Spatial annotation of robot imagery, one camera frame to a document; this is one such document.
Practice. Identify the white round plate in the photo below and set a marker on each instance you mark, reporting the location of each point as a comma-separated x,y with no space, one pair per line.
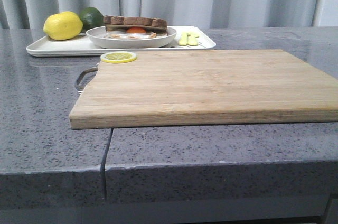
121,40

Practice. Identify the white bread slice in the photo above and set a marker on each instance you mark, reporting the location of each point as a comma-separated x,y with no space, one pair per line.
126,22

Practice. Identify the white rectangular tray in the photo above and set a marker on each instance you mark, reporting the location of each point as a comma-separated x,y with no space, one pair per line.
82,46

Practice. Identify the yellow plastic fork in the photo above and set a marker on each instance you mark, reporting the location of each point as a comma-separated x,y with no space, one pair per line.
183,41

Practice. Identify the yellow plastic knife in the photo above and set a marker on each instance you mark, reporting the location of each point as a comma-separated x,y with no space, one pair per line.
192,39

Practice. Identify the lemon slice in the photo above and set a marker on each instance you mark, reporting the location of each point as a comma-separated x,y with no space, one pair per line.
118,57

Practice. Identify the fried egg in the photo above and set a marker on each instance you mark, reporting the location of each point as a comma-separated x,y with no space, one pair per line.
133,33

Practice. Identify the wooden cutting board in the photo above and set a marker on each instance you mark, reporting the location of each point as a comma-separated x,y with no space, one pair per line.
206,87

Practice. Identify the green lime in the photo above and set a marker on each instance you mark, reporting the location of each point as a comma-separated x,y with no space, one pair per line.
91,17

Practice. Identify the yellow lemon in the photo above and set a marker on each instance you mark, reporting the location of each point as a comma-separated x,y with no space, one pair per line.
63,26

